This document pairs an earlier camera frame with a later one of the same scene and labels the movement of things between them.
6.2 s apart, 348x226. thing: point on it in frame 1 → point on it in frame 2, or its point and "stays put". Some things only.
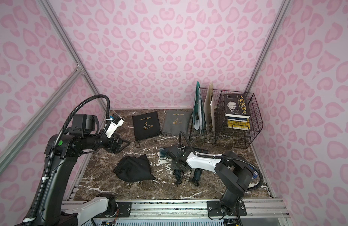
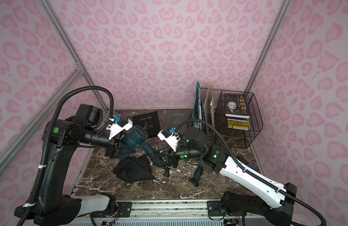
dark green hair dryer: [178, 173] → [134, 141]
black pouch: [134, 169] stays put
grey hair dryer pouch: [177, 121] stays put
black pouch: [146, 126] stays put
